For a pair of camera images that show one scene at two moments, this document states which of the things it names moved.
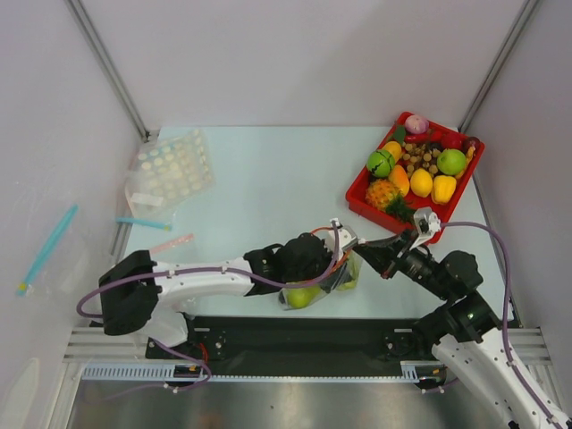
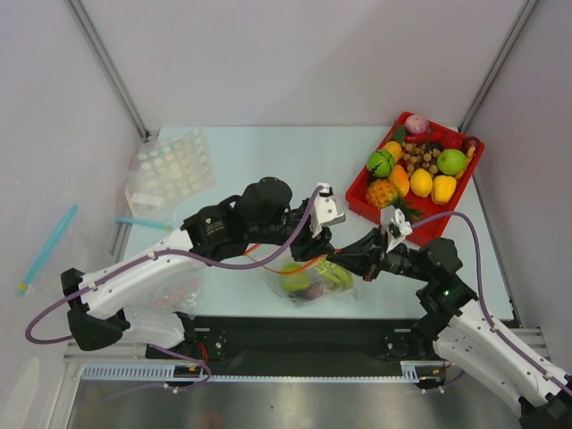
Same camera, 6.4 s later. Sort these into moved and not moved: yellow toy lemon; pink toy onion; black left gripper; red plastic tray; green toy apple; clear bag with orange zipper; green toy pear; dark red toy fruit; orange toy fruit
Moved: clear bag with orange zipper; black left gripper; green toy pear
Not moved: dark red toy fruit; yellow toy lemon; pink toy onion; orange toy fruit; red plastic tray; green toy apple
